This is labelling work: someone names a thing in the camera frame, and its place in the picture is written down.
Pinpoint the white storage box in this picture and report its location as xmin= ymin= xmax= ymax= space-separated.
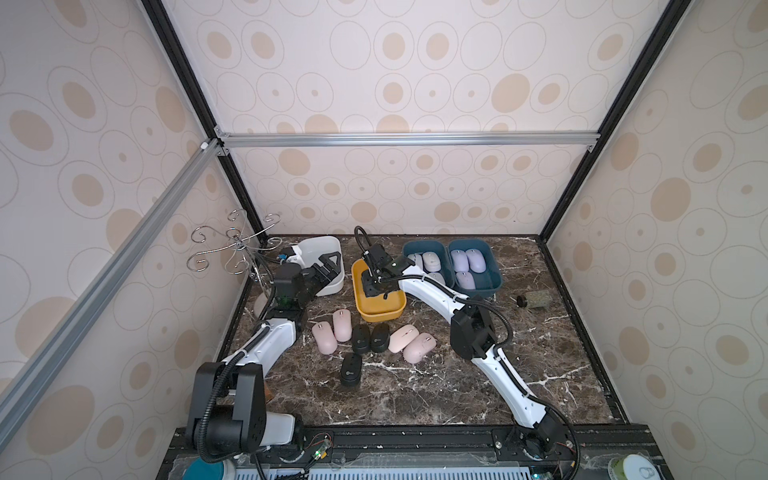
xmin=291 ymin=236 xmax=345 ymax=297

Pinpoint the yellow storage box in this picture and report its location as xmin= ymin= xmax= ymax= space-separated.
xmin=351 ymin=259 xmax=407 ymax=323

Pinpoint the teal storage box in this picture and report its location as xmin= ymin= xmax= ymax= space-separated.
xmin=448 ymin=238 xmax=503 ymax=298
xmin=402 ymin=240 xmax=455 ymax=287

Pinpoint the white mouse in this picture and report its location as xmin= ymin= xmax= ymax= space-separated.
xmin=422 ymin=251 xmax=442 ymax=273
xmin=427 ymin=272 xmax=447 ymax=287
xmin=408 ymin=253 xmax=425 ymax=271

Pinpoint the black mouse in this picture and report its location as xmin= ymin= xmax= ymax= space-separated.
xmin=350 ymin=324 xmax=371 ymax=355
xmin=370 ymin=323 xmax=391 ymax=353
xmin=339 ymin=352 xmax=363 ymax=387
xmin=363 ymin=283 xmax=388 ymax=298

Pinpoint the purple mouse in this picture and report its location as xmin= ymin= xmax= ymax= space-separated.
xmin=465 ymin=249 xmax=487 ymax=274
xmin=450 ymin=250 xmax=470 ymax=272
xmin=455 ymin=271 xmax=476 ymax=290

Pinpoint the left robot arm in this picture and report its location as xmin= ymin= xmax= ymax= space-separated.
xmin=186 ymin=251 xmax=343 ymax=463

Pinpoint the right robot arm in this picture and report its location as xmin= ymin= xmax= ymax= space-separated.
xmin=355 ymin=235 xmax=580 ymax=460

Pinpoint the pink mouse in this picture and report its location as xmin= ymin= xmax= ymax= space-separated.
xmin=311 ymin=321 xmax=338 ymax=355
xmin=388 ymin=325 xmax=420 ymax=353
xmin=403 ymin=333 xmax=436 ymax=365
xmin=332 ymin=309 xmax=353 ymax=343

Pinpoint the pink mouse far left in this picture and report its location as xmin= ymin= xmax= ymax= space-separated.
xmin=311 ymin=321 xmax=338 ymax=355

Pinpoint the horizontal aluminium back bar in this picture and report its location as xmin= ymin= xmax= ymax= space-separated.
xmin=222 ymin=131 xmax=600 ymax=148

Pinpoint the small green sponge block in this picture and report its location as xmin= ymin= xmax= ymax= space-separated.
xmin=516 ymin=290 xmax=553 ymax=309

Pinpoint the teal round container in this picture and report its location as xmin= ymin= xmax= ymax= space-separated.
xmin=196 ymin=460 xmax=236 ymax=480

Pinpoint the aluminium left side bar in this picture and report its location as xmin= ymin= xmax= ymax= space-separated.
xmin=1 ymin=138 xmax=223 ymax=449

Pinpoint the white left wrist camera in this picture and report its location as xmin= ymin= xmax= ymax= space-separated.
xmin=278 ymin=248 xmax=308 ymax=269

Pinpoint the silver wire cup rack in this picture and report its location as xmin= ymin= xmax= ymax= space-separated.
xmin=186 ymin=208 xmax=283 ymax=320

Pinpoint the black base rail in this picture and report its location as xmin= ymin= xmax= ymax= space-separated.
xmin=158 ymin=424 xmax=672 ymax=479

